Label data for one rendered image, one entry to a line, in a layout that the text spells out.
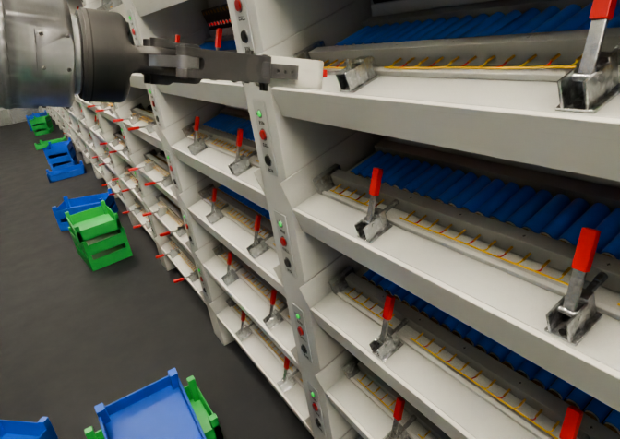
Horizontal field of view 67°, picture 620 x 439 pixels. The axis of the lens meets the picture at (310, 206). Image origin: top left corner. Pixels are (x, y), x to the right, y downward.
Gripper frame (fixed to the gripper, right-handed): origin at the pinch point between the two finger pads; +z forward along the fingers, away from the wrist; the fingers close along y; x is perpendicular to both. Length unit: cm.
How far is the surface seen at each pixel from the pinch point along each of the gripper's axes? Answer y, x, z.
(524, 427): 20.9, -36.5, 20.9
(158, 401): -62, -83, 1
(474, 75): 14.9, 0.8, 11.2
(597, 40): 26.9, 3.1, 8.2
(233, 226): -61, -37, 20
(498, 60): 15.8, 2.3, 13.1
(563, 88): 25.9, -0.2, 7.2
